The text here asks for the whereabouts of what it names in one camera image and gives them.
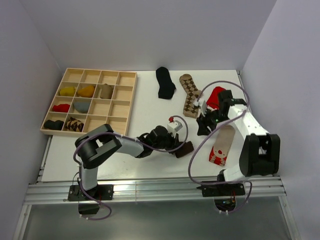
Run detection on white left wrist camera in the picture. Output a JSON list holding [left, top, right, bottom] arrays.
[[166, 116, 183, 136]]

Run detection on rolled grey sock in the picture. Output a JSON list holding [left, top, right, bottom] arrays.
[[73, 101, 91, 114]]

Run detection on wooden compartment tray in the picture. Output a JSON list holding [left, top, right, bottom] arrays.
[[40, 68, 138, 137]]

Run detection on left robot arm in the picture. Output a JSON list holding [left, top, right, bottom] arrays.
[[73, 121, 182, 200]]

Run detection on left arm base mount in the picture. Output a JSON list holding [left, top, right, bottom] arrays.
[[67, 184, 114, 215]]

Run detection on red reindeer sock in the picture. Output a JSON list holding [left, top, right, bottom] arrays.
[[208, 125, 236, 167], [206, 86, 226, 111]]

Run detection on brown argyle sock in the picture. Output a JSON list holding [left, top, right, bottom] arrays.
[[179, 73, 201, 119]]

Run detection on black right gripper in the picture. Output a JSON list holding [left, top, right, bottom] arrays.
[[196, 106, 230, 136]]

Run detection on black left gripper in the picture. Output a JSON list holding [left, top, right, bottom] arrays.
[[152, 130, 182, 155]]

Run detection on rolled yellow sock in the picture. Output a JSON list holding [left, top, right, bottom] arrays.
[[59, 86, 76, 97]]

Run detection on rolled orange sock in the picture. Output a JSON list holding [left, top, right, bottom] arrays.
[[77, 85, 95, 98]]

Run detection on aluminium frame rail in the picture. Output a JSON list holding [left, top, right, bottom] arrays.
[[23, 176, 287, 205]]

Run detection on rolled black sock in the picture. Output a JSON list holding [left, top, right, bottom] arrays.
[[43, 120, 64, 131]]

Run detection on tan ribbed sock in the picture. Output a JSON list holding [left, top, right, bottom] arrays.
[[100, 83, 113, 99]]

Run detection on rolled argyle sock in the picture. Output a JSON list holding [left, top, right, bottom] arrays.
[[65, 116, 84, 133]]

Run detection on rolled red sock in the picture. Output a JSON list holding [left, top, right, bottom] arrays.
[[52, 103, 70, 113]]

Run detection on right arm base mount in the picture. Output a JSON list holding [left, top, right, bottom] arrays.
[[196, 183, 246, 214]]

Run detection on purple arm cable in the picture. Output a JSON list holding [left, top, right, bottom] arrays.
[[187, 79, 253, 214], [72, 114, 190, 221]]

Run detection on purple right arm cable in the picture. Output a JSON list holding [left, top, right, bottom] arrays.
[[187, 79, 253, 214]]

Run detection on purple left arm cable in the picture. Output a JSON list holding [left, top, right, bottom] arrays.
[[72, 114, 190, 221]]

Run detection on dark brown striped sock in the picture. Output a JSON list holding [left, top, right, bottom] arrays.
[[174, 141, 194, 159]]

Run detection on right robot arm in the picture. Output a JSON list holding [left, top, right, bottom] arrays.
[[193, 90, 281, 195]]

